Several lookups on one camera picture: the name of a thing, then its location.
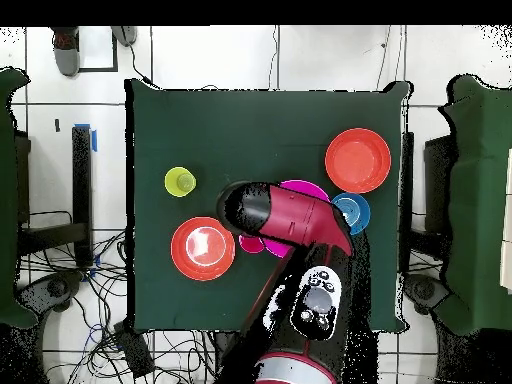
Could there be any black post with blue tape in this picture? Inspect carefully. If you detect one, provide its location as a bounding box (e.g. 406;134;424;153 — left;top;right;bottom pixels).
71;124;98;268

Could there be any dark green table cloth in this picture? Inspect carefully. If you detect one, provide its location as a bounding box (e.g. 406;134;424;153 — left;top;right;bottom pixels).
124;78;413;335

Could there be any green cloth covered table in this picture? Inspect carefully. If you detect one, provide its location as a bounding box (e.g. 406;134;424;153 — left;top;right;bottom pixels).
0;67;39;330
433;74;512;337

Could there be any orange bowl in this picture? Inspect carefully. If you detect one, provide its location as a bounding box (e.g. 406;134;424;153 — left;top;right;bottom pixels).
324;127;392;195
170;216;236;282

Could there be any black box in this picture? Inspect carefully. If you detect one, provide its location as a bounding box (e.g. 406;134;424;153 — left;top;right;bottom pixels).
423;134;455;235

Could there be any straight-sided blue bowl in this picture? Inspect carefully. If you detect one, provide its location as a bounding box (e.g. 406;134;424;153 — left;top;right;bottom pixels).
331;192;372;236

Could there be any tangle of cables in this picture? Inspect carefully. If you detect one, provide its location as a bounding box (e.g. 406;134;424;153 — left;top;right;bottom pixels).
17;229;219;384

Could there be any yellow cup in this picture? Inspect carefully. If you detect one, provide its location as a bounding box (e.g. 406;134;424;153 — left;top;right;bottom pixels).
164;166;198;198

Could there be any black pedestal foot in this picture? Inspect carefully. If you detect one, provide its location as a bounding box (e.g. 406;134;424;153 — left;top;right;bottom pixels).
17;271;86;317
402;273;451;315

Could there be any black square floor frame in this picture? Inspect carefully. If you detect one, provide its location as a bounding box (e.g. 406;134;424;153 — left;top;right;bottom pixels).
77;25;120;74

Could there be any black cable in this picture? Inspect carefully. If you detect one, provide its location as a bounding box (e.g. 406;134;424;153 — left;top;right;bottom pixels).
126;41;155;87

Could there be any black metal frame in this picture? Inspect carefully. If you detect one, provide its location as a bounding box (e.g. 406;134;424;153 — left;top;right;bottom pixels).
15;133;89;257

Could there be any black power strip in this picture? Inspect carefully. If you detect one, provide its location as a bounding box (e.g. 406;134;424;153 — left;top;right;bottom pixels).
114;319;156;379

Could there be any person's foot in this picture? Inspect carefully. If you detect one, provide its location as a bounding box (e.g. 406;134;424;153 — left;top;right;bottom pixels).
51;25;81;77
110;25;138;48

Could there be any large magenta bowl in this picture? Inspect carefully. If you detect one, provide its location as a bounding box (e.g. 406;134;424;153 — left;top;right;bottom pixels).
261;179;331;259

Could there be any red cup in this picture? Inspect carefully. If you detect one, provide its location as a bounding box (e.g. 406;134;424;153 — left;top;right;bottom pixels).
238;233;266;255

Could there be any thin grey cable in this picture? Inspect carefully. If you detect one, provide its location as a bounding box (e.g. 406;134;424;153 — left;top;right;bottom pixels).
374;25;392;92
268;25;280;90

